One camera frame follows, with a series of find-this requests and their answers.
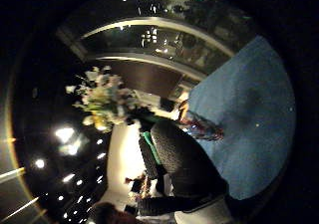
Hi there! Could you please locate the the person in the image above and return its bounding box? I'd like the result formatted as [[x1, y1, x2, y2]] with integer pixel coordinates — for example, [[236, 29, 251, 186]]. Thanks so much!
[[88, 195, 177, 224]]

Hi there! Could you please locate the white curved balcony railing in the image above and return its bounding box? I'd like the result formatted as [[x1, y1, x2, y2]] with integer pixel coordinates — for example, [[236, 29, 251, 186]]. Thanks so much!
[[79, 16, 235, 83]]

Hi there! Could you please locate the group of ceiling lights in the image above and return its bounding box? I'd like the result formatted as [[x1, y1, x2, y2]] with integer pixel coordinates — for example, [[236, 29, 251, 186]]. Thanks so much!
[[31, 125, 108, 224]]

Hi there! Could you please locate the white and yellow flower bouquet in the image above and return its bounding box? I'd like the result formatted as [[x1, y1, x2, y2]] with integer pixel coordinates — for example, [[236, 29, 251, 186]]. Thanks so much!
[[65, 65, 158, 132]]

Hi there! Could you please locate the clear glass vase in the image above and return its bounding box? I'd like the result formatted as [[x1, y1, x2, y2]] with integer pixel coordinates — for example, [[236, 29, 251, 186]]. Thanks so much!
[[177, 100, 225, 142]]

